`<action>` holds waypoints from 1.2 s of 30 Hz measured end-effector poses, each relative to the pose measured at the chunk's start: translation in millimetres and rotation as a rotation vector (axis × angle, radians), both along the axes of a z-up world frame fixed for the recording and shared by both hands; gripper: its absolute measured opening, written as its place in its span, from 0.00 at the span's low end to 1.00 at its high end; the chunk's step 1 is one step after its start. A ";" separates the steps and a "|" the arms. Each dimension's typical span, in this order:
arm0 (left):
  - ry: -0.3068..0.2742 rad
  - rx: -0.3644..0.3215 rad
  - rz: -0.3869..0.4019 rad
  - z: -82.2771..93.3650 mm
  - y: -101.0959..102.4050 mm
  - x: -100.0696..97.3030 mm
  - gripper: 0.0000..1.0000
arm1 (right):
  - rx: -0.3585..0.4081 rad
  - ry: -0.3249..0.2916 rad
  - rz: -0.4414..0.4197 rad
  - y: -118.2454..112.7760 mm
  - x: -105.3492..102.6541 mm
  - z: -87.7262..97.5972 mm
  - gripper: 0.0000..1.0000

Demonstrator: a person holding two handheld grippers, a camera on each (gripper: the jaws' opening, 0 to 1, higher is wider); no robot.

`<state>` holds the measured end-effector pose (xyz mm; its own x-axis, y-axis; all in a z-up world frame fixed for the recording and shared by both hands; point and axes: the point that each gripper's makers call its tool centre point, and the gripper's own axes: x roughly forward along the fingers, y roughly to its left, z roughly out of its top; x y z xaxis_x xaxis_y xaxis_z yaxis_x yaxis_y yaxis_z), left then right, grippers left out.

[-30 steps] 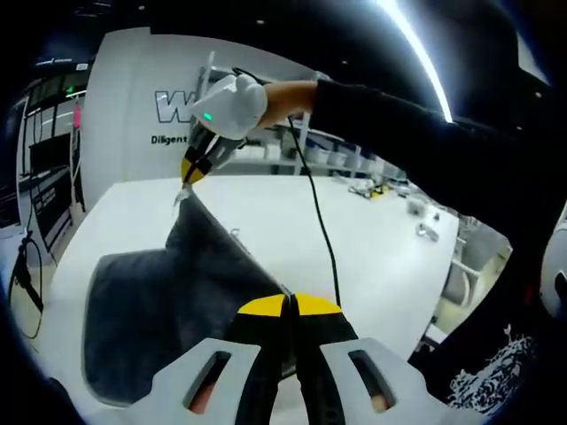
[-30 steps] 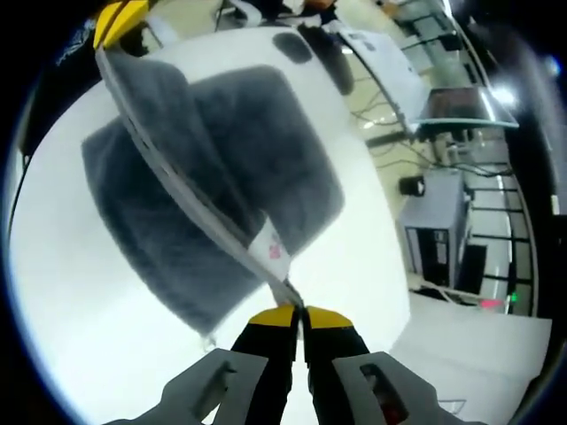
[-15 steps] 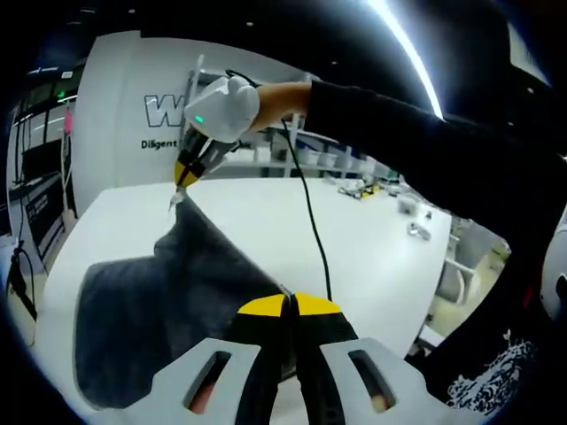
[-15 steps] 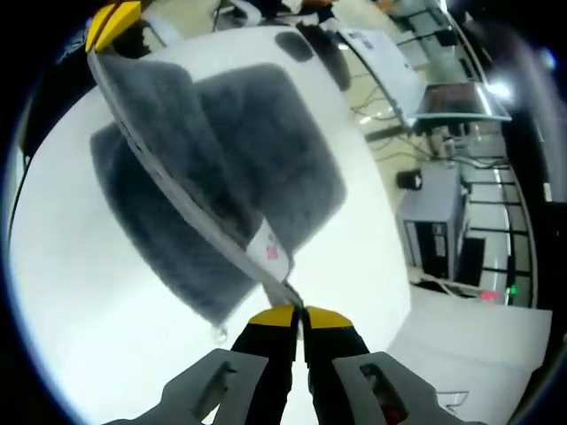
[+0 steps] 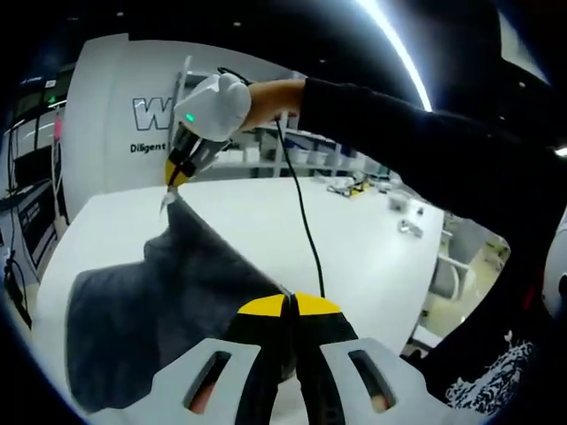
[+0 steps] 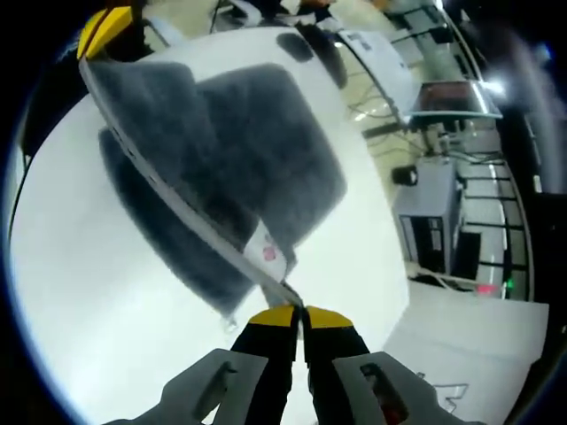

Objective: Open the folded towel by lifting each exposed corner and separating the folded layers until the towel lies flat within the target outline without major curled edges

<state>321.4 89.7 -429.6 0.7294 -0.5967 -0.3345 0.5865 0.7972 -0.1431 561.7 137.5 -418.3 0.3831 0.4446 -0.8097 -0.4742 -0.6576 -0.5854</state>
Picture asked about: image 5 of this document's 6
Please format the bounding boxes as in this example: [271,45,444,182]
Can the yellow and white tools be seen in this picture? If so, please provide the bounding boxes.
[326,175,378,199]

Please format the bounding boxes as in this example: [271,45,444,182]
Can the grey towel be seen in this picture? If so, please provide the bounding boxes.
[64,184,297,416]

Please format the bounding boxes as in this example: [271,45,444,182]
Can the grey metal shelf unit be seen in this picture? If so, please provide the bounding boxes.
[175,55,393,181]

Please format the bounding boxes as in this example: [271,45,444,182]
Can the clear plastic packet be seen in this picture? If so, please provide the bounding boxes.
[395,218,425,239]

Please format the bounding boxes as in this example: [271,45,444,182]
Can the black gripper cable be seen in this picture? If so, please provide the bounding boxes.
[216,65,328,298]

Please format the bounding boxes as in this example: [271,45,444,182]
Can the person's left hand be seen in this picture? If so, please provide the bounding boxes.
[189,381,389,411]

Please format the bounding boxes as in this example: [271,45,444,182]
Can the white chair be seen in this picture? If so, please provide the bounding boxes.
[431,216,473,305]

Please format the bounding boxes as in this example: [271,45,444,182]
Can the ceiling light strip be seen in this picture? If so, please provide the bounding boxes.
[352,0,438,112]

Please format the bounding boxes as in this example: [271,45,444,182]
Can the person's right hand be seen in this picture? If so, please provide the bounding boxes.
[240,77,308,134]

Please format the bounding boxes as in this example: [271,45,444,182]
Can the white chest-worn device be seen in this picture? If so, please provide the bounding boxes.
[542,216,567,321]

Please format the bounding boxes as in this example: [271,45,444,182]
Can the clear plastic container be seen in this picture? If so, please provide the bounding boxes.
[386,190,411,213]

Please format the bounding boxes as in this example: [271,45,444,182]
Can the grey cabinet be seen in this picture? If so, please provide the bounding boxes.
[12,176,70,278]

